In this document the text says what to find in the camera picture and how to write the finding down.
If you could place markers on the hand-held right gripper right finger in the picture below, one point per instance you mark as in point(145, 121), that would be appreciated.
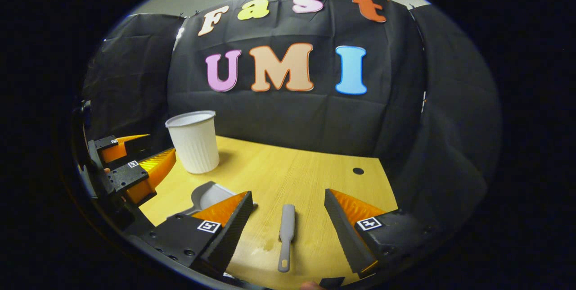
point(344, 233)

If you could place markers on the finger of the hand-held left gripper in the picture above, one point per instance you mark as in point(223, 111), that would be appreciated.
point(126, 174)
point(102, 143)

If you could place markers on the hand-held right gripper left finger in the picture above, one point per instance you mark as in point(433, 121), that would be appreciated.
point(231, 231)

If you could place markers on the grey plastic dustpan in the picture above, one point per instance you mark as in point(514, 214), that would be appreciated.
point(209, 195)

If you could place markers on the small grey broom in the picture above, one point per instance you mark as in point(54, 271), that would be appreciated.
point(287, 227)

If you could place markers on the wooden desktop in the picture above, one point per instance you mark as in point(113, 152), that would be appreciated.
point(297, 177)

